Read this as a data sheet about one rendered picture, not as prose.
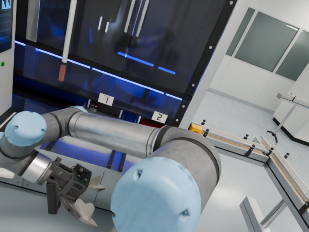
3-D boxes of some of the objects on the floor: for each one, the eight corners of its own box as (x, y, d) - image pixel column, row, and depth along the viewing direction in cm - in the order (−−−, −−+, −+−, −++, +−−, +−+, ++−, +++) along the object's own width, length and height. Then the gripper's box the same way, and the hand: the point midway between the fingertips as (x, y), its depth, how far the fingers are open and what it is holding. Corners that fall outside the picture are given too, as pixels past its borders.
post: (133, 217, 186) (276, -90, 93) (140, 219, 187) (288, -84, 94) (132, 224, 180) (283, -96, 87) (139, 226, 181) (296, -89, 88)
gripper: (39, 184, 50) (110, 220, 56) (65, 141, 68) (116, 172, 74) (21, 207, 53) (91, 239, 59) (51, 159, 71) (102, 188, 77)
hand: (100, 207), depth 67 cm, fingers open, 14 cm apart
